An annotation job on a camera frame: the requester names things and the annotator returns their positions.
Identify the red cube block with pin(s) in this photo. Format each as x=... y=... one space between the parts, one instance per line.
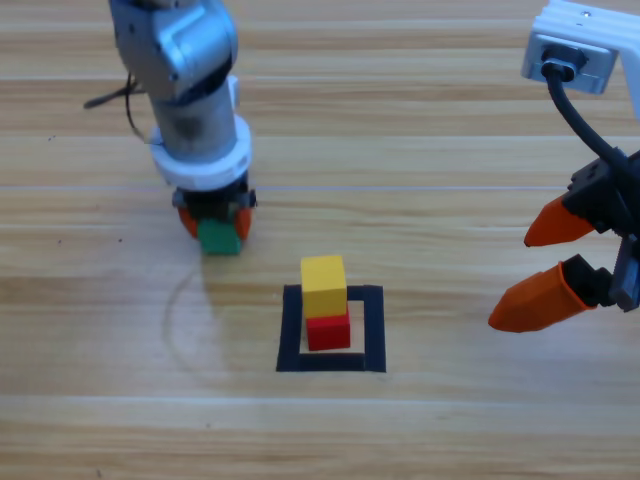
x=327 y=332

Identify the black tape square outline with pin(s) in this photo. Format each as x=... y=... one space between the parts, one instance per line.
x=330 y=362

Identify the green cube block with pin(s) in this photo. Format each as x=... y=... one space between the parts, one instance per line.
x=217 y=240

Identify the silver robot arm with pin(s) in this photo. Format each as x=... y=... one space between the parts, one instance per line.
x=190 y=120

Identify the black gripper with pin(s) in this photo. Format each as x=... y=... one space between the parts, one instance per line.
x=210 y=205
x=620 y=200

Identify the yellow cube block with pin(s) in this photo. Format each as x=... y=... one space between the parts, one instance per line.
x=324 y=290

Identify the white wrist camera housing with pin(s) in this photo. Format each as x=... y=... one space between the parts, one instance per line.
x=575 y=30

